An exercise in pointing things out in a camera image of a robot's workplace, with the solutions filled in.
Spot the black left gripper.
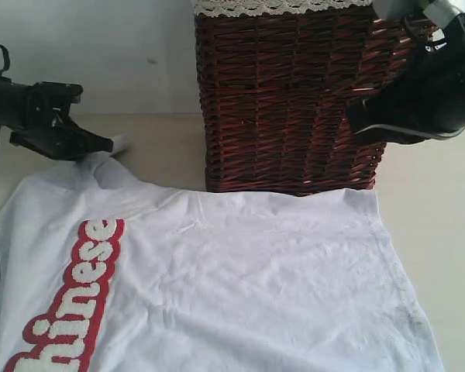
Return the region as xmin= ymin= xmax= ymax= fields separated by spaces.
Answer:
xmin=9 ymin=86 xmax=114 ymax=161

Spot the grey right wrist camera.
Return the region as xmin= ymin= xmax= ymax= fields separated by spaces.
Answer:
xmin=371 ymin=0 xmax=465 ymax=28

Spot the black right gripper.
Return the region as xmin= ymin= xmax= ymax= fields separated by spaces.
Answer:
xmin=346 ymin=14 xmax=465 ymax=146

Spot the brown wicker basket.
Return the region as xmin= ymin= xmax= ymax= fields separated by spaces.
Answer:
xmin=195 ymin=6 xmax=435 ymax=196

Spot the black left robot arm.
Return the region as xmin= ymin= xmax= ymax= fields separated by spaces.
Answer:
xmin=0 ymin=78 xmax=113 ymax=161

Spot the white t-shirt with red lettering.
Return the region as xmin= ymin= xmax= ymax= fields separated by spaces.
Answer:
xmin=0 ymin=153 xmax=443 ymax=371

